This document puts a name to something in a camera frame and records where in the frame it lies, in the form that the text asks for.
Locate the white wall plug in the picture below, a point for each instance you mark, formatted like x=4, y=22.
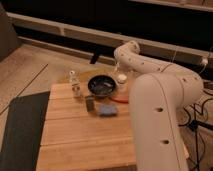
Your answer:
x=204, y=61

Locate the blue sponge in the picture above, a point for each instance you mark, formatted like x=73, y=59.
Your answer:
x=107, y=110

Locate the white ceramic cup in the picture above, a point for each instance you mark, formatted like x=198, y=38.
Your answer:
x=121, y=80

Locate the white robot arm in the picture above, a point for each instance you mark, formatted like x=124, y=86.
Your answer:
x=155, y=96

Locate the red handled tool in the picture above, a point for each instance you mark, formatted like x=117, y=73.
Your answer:
x=119, y=99

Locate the black floor mat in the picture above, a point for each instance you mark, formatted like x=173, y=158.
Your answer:
x=23, y=131

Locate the black frying pan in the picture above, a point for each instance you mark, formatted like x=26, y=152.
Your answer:
x=101, y=86

